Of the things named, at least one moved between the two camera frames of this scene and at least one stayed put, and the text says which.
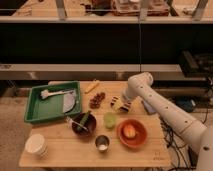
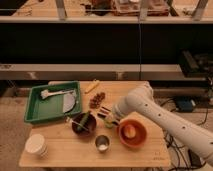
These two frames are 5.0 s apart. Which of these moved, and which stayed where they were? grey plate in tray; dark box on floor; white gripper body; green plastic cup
Moved: white gripper body
Stayed: grey plate in tray; green plastic cup; dark box on floor
